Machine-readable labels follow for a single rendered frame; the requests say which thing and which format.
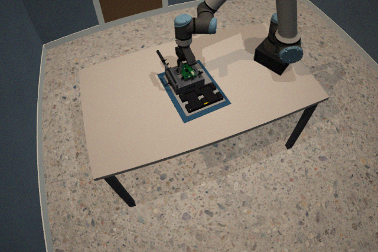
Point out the green circuit board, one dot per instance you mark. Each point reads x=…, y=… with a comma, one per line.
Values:
x=187, y=71

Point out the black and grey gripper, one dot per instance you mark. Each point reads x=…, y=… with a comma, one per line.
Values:
x=181, y=58

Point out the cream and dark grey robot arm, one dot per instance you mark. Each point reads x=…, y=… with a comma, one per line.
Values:
x=287, y=39

